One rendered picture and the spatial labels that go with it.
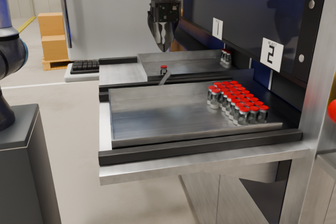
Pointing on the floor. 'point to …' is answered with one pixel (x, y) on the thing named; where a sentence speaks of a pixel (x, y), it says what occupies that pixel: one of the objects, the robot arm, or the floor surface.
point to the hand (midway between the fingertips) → (163, 47)
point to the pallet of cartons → (53, 40)
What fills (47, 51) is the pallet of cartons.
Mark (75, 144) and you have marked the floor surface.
